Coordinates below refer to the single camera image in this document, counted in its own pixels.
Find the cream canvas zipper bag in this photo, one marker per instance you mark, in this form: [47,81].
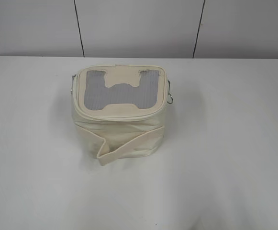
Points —
[119,111]

